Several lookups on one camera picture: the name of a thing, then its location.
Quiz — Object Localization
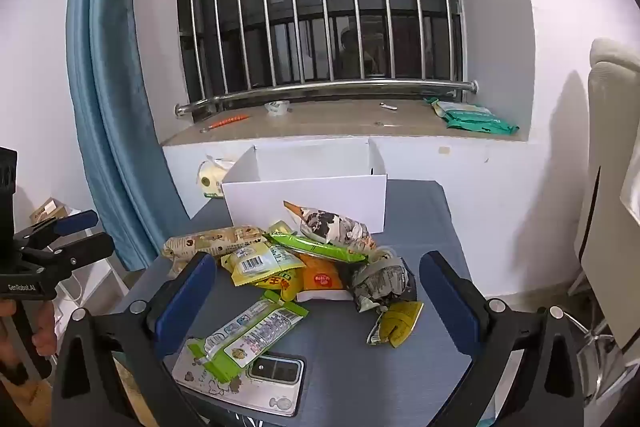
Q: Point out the white green wipes pack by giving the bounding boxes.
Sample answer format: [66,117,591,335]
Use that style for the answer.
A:
[425,98,493,118]

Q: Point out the stone window sill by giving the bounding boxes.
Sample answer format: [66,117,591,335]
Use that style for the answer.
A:
[160,99,528,146]

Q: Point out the yellow green snack packet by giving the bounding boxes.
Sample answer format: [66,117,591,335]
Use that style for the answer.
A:
[260,274,301,304]

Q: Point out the green flat snack packet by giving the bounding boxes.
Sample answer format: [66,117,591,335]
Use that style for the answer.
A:
[263,229,373,264]

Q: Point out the yellow packet with barcode label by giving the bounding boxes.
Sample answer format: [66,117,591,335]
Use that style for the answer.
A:
[221,241,307,288]

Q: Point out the orange pen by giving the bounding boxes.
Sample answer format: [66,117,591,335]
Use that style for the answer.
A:
[210,114,249,129]

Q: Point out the steel window guard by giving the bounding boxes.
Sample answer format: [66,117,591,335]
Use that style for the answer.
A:
[161,0,479,122]

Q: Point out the dark window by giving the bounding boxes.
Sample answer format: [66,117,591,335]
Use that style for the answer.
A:
[177,0,463,108]

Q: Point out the white flat snack box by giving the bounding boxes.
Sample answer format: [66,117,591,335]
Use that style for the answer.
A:
[296,288,357,303]

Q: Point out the white office chair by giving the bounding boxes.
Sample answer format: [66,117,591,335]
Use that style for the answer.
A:
[572,38,640,408]

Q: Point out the yellow white tissue pack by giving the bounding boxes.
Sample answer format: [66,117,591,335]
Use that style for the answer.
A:
[197,156,236,198]

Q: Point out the white cardboard box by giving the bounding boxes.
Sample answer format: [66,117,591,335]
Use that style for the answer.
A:
[221,138,389,235]

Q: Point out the orange snack packet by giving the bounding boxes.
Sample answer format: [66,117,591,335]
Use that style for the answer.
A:
[292,253,351,293]

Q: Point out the beige long snack packet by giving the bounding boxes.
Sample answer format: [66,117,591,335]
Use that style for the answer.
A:
[163,226,268,264]

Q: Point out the white shelf unit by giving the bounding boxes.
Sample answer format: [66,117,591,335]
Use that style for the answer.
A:
[30,207,131,348]

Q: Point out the small cardboard box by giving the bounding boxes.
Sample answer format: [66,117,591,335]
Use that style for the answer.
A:
[29,197,68,224]

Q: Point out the black white orange patterned packet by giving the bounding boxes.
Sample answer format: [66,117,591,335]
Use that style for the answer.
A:
[283,200,377,252]

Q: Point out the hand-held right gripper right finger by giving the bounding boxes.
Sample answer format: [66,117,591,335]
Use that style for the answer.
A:
[419,251,586,427]

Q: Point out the person's left hand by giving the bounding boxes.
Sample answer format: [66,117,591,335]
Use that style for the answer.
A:
[0,299,57,371]

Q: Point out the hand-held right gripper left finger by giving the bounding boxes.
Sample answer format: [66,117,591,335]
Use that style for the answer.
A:
[50,251,218,427]

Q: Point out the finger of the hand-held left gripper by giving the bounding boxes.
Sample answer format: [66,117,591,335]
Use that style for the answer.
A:
[20,232,116,281]
[14,209,100,254]

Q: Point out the green wet wipes pack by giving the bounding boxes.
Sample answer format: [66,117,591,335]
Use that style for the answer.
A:
[445,107,520,136]

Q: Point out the small yellow snack packet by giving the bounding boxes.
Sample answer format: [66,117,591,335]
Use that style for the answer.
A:
[366,301,425,349]

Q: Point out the green white long snack packet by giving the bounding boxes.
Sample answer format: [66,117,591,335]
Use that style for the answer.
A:
[186,298,310,384]

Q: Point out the blue curtain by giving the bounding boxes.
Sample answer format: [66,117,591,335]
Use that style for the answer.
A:
[66,0,191,273]

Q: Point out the grey black snack bag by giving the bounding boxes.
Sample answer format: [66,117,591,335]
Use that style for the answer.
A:
[348,249,418,314]

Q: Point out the white smartphone with cartoon case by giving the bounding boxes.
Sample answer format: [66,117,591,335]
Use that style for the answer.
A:
[171,346,307,418]

